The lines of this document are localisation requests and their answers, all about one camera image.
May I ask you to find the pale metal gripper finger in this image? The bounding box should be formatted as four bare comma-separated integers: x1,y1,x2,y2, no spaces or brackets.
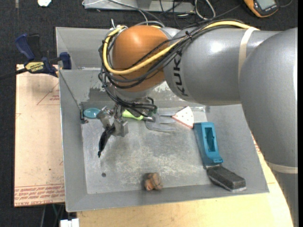
96,105,113,130
113,118,130,138

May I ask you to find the lime green handled tool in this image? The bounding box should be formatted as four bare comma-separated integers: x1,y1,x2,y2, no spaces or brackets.
122,109,157,123

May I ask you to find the blue plastic hollow block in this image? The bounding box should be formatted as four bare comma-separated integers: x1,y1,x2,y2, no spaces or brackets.
193,122,224,169

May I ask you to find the dark grey sponge block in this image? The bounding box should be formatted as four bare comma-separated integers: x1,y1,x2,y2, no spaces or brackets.
206,164,247,193

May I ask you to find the brown cardboard board, red print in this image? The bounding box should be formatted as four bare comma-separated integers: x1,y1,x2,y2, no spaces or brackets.
14,64,66,208

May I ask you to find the grey metal bin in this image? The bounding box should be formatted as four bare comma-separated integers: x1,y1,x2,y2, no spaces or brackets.
55,26,270,212

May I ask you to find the white red-dotted triangular pad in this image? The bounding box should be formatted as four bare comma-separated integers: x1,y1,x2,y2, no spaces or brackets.
171,106,195,130

